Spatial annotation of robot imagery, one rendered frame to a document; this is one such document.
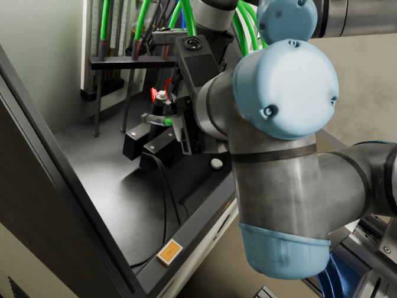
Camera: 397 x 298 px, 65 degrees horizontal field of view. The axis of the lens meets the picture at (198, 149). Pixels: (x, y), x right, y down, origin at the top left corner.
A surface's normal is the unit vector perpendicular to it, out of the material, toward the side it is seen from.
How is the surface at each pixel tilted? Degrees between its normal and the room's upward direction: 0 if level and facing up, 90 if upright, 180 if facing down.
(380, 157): 61
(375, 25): 113
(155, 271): 0
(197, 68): 18
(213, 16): 90
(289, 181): 49
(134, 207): 0
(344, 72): 90
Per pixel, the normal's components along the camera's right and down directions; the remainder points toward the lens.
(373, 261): -0.65, 0.37
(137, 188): 0.27, -0.70
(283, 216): -0.11, 0.07
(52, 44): 0.79, 0.55
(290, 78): 0.28, 0.01
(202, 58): 0.12, -0.50
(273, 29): -0.15, 0.65
